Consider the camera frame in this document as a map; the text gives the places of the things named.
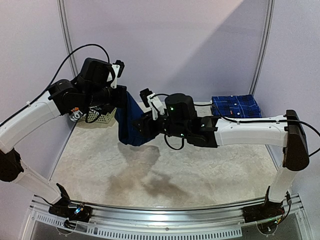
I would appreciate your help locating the aluminium front rail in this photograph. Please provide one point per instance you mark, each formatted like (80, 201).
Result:
(221, 222)

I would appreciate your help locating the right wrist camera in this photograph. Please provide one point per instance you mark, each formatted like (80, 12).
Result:
(157, 110)

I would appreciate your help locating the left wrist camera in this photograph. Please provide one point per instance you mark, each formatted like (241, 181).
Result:
(115, 72)

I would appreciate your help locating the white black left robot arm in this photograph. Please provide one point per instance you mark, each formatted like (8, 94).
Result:
(95, 86)

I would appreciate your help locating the solid blue garment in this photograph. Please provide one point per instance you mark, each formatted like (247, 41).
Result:
(125, 116)

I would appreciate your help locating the black white orange printed shirt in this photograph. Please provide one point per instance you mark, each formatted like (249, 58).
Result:
(77, 115)

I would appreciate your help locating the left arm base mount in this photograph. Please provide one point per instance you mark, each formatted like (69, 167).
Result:
(72, 211)

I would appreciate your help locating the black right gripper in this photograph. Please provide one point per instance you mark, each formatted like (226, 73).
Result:
(144, 124)

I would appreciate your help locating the cream perforated laundry basket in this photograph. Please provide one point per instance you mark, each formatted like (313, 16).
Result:
(106, 117)

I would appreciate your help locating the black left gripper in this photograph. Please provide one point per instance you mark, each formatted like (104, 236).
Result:
(119, 101)

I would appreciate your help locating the blue plaid flannel shirt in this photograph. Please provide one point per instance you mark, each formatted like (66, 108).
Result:
(237, 106)

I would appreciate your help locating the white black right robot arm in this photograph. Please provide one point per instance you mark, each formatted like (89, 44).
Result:
(177, 117)

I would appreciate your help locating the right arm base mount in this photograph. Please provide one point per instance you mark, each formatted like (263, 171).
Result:
(267, 210)

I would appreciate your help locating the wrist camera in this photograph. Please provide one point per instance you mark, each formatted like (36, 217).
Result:
(157, 110)
(115, 72)

